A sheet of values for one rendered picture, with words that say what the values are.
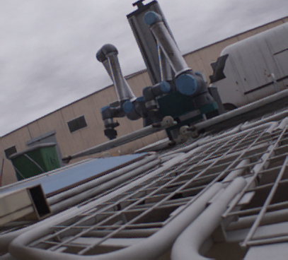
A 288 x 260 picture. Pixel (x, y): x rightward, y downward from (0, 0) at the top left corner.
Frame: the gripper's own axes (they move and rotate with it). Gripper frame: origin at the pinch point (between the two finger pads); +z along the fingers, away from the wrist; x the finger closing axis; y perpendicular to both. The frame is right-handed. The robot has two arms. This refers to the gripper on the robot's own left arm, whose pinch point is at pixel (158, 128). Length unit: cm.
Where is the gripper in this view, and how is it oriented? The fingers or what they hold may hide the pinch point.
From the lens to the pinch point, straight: 214.4
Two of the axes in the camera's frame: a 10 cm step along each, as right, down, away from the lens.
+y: 8.5, -3.5, -3.9
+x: 4.6, 1.5, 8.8
